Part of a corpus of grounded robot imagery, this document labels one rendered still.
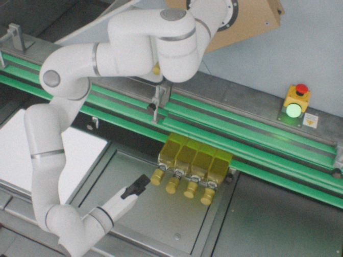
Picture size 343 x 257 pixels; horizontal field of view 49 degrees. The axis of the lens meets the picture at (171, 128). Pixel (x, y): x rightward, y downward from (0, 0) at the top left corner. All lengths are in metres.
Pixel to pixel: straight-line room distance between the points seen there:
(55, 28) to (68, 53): 1.20
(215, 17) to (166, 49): 0.22
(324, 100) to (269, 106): 0.18
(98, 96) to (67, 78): 0.50
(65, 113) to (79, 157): 0.42
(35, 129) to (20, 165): 0.50
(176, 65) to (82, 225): 0.47
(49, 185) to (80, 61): 0.35
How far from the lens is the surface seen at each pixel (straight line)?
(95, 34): 1.52
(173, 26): 0.84
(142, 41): 0.88
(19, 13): 1.95
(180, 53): 0.86
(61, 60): 0.94
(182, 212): 1.33
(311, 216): 1.49
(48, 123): 0.98
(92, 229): 1.03
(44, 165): 0.98
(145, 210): 1.32
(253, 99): 1.33
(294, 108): 1.26
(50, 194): 1.08
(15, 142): 1.55
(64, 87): 0.95
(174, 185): 1.20
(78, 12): 2.26
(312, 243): 1.44
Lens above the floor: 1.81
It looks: 40 degrees down
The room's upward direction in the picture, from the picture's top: 151 degrees counter-clockwise
